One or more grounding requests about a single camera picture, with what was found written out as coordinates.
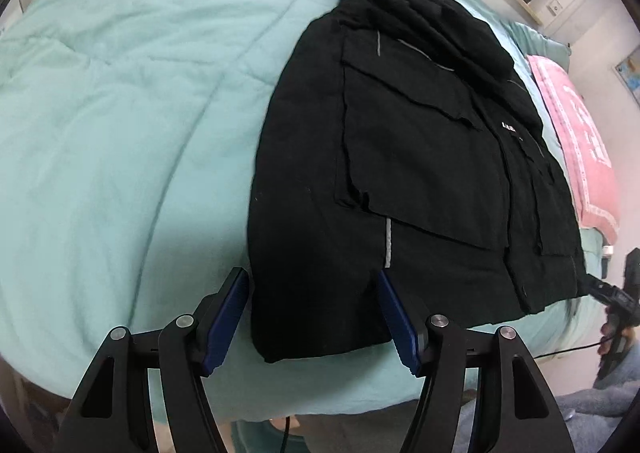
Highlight wall map poster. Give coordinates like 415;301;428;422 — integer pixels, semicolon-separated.
616;46;640;109

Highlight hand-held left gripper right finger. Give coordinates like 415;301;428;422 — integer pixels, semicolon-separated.
376;269;576;453

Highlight pink printed pillow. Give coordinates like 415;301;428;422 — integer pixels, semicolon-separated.
527;54;622;246

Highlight teal pillow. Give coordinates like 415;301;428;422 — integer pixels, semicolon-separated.
512;22;572;71

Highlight black hooded jacket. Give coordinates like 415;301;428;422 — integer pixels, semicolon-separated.
247;0;588;365

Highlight teal quilt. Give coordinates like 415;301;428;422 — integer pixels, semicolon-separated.
0;0;616;424

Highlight person's grey pants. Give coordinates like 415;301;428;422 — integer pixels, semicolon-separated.
450;358;636;453

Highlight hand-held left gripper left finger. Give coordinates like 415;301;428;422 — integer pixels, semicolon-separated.
52;267;251;453

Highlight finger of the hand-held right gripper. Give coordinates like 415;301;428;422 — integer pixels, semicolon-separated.
582;273;621;306

